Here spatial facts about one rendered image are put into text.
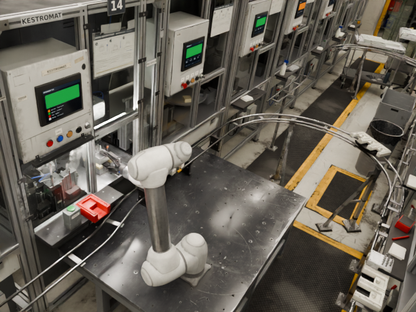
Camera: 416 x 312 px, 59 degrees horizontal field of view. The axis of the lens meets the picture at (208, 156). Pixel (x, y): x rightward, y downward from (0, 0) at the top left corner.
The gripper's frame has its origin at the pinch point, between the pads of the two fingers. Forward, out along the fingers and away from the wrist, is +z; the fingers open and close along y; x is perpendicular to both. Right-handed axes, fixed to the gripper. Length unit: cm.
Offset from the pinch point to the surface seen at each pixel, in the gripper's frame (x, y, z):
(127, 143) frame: -26.9, -2.5, 3.3
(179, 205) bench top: -26, -32, -47
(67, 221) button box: 51, -3, -25
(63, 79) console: 37, 72, -16
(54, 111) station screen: 44, 59, -17
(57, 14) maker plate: 35, 101, -14
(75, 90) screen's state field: 32, 66, -17
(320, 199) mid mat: -194, -99, -120
